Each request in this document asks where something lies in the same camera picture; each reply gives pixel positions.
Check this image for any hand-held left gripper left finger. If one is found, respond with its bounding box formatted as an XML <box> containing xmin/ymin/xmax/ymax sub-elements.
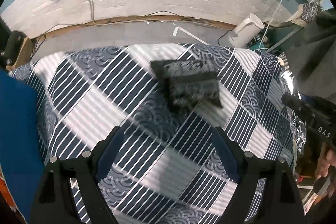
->
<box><xmin>30</xmin><ymin>126</ymin><xmax>125</xmax><ymax>224</ymax></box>

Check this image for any black snack packet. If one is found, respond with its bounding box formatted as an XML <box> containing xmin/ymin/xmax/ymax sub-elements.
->
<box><xmin>150</xmin><ymin>59</ymin><xmax>223</xmax><ymax>113</ymax></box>

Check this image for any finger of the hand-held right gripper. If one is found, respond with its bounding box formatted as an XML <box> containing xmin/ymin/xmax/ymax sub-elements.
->
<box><xmin>281</xmin><ymin>93</ymin><xmax>315</xmax><ymax>119</ymax></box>

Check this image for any person's grey shirt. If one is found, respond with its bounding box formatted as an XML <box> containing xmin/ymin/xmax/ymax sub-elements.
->
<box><xmin>285</xmin><ymin>10</ymin><xmax>336</xmax><ymax>100</ymax></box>

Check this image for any thin white cable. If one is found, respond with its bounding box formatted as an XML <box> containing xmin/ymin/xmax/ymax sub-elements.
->
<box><xmin>264</xmin><ymin>0</ymin><xmax>296</xmax><ymax>35</ymax></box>

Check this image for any white electric kettle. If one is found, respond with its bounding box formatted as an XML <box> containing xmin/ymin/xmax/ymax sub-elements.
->
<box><xmin>231</xmin><ymin>13</ymin><xmax>264</xmax><ymax>48</ymax></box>

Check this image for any grey plug cable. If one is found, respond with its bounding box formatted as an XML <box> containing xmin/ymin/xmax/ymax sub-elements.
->
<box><xmin>82</xmin><ymin>0</ymin><xmax>96</xmax><ymax>24</ymax></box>

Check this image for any black device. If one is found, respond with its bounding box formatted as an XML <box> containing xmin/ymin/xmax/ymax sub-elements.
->
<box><xmin>0</xmin><ymin>30</ymin><xmax>28</xmax><ymax>68</ymax></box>

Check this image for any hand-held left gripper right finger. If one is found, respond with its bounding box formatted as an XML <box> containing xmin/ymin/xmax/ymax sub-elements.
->
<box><xmin>211</xmin><ymin>126</ymin><xmax>306</xmax><ymax>224</ymax></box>

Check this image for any white strip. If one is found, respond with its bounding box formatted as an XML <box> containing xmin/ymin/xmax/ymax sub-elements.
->
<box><xmin>173</xmin><ymin>27</ymin><xmax>210</xmax><ymax>45</ymax></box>

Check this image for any person's right hand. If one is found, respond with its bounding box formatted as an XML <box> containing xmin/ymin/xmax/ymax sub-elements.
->
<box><xmin>314</xmin><ymin>149</ymin><xmax>336</xmax><ymax>180</ymax></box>

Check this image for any navy white patterned tablecloth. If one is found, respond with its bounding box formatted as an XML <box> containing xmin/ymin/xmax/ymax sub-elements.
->
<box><xmin>8</xmin><ymin>43</ymin><xmax>300</xmax><ymax>224</ymax></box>

